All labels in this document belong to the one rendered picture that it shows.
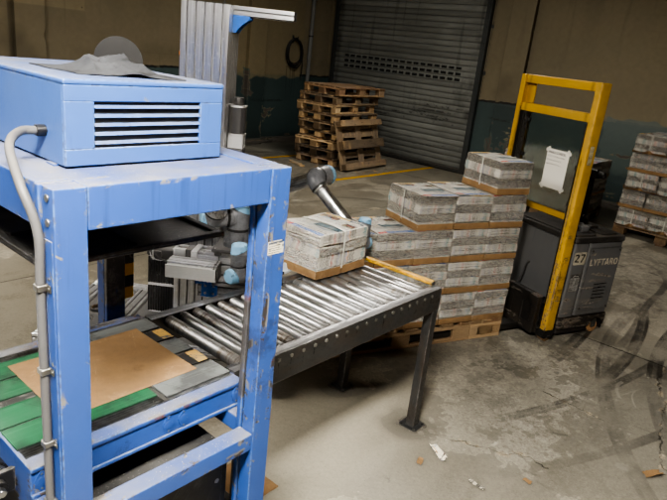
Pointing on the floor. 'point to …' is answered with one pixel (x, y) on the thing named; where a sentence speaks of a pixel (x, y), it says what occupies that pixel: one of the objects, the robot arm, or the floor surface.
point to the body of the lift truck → (574, 286)
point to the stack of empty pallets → (324, 131)
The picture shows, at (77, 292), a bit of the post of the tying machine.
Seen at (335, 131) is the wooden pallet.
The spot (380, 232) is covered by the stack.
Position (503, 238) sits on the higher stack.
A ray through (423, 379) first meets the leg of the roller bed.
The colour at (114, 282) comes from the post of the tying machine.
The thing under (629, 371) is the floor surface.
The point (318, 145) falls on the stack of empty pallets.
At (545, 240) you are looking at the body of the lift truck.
